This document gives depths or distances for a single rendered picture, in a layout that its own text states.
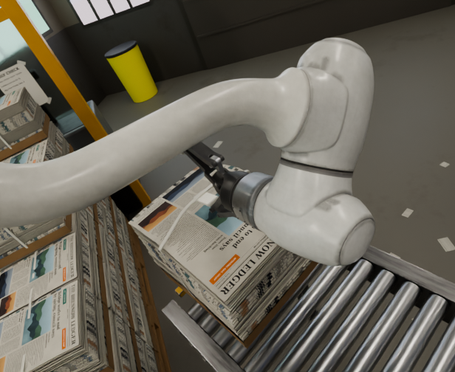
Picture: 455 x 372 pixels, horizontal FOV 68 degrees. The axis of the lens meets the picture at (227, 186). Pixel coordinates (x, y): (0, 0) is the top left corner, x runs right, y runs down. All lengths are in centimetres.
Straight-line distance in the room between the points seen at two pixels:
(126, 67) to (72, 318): 393
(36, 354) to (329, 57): 121
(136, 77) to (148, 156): 455
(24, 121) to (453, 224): 235
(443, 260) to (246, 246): 150
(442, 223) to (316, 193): 181
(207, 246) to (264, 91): 39
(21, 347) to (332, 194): 119
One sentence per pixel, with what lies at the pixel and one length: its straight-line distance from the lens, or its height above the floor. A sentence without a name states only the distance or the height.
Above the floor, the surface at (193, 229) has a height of 118.
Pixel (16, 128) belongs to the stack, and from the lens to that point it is 208.
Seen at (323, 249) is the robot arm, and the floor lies 133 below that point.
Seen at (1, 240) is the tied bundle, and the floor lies 96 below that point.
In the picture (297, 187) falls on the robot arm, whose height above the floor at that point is 138.
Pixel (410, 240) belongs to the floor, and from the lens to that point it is 213.
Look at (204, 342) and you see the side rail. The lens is 105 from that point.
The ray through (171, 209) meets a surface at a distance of 85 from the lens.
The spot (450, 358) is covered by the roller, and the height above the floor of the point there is 80.
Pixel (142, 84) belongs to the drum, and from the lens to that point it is 495.
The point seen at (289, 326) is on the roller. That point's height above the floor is 80.
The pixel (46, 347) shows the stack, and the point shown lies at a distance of 134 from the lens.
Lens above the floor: 168
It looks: 38 degrees down
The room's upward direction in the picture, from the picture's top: 24 degrees counter-clockwise
